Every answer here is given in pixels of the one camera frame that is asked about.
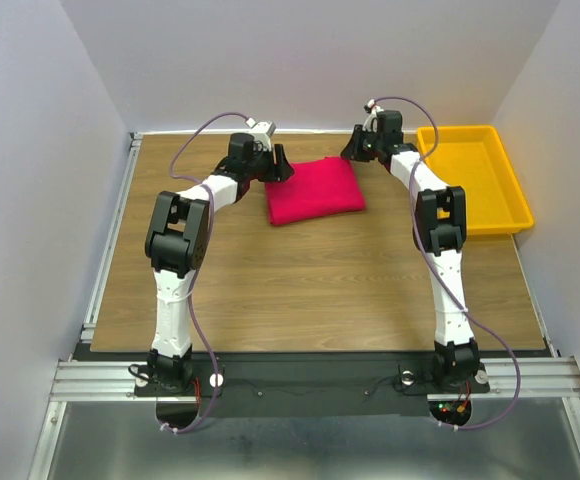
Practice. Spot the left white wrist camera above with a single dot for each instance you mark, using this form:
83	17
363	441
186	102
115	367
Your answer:
262	131

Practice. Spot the aluminium frame rail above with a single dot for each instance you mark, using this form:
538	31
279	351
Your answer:
56	409

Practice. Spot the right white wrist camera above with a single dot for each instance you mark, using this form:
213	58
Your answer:
372	109

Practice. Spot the yellow plastic bin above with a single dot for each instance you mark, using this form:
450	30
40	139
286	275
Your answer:
474	158

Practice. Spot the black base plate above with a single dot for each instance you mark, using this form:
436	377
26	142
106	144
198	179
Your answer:
288	384

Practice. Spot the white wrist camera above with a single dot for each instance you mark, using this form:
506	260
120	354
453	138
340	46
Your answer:
262	131
372	109

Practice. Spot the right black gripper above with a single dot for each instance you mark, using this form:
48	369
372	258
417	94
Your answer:
352	147

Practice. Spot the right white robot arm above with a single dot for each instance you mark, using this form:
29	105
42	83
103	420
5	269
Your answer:
439	219

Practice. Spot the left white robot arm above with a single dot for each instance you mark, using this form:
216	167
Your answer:
178	237

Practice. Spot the red t shirt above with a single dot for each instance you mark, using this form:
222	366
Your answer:
317	189

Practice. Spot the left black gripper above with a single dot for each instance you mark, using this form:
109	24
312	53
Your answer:
283	171

